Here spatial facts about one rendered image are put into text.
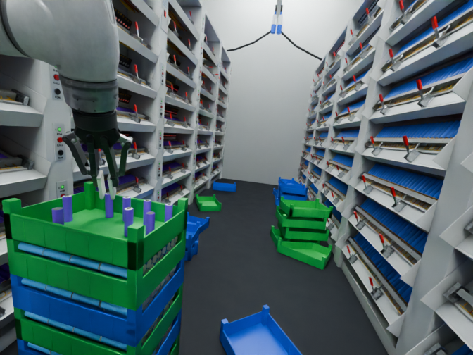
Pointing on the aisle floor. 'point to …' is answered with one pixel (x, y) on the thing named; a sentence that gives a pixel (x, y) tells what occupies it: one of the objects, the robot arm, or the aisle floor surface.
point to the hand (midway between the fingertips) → (106, 185)
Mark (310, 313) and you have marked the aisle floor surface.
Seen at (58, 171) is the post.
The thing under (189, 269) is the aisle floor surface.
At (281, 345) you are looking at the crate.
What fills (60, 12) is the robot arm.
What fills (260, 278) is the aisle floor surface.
